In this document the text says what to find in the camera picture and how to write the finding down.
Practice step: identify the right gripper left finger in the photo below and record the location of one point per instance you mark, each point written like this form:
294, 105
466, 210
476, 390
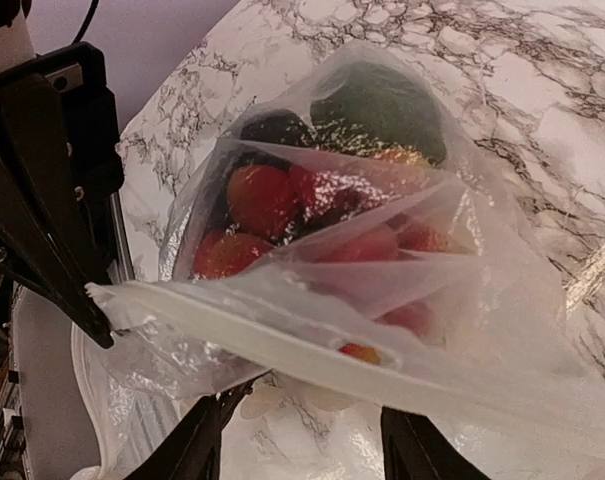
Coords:
192, 451

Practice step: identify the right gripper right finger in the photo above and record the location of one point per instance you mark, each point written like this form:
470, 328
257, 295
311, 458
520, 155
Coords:
414, 449

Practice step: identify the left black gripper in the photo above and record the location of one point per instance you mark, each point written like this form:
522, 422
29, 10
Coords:
44, 243

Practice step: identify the clear zip top bag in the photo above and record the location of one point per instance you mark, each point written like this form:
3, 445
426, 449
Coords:
518, 390

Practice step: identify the green fake cucumber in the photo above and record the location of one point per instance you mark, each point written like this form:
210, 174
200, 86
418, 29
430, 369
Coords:
375, 108

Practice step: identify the dark fake eggplant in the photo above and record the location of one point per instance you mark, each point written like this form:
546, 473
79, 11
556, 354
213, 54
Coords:
281, 127

